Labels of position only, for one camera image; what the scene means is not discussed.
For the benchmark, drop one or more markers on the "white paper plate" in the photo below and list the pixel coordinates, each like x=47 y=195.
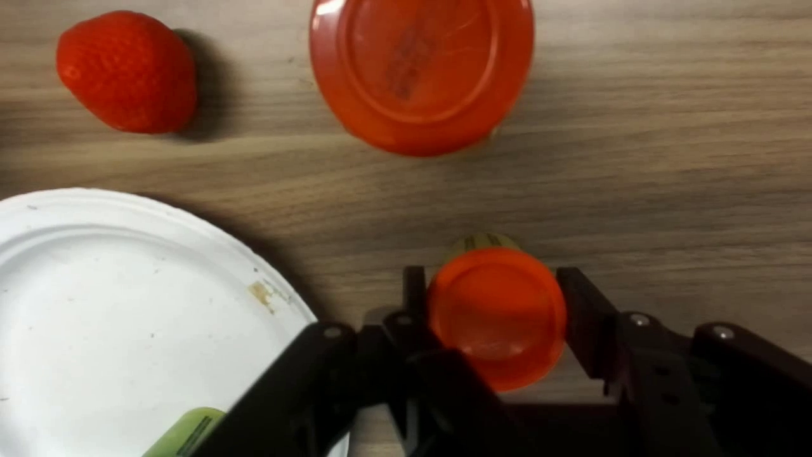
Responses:
x=129 y=332

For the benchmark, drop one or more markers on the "red tomato ball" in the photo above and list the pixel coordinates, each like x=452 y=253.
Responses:
x=129 y=73

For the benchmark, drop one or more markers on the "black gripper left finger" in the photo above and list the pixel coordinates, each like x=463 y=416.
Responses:
x=418 y=295

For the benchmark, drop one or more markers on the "blue sponge box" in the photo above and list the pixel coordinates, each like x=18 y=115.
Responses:
x=186 y=433

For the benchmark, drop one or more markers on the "brown spice bottle red lid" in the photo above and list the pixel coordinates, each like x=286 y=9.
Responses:
x=422 y=73

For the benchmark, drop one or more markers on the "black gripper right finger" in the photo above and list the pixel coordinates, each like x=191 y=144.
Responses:
x=592 y=327

